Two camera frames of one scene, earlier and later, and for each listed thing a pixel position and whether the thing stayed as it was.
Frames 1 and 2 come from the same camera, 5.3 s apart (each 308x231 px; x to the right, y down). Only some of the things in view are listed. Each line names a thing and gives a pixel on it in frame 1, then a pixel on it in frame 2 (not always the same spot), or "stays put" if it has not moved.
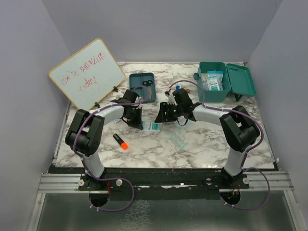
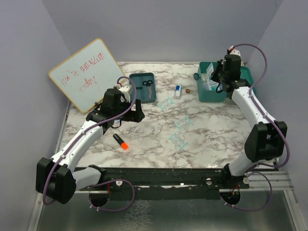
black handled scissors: (148, 83) stays put
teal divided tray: (135, 81) stays put
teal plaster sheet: (177, 140) stays put
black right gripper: (161, 117) to (214, 76)
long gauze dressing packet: (213, 84) stays put
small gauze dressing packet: (148, 126) to (210, 70)
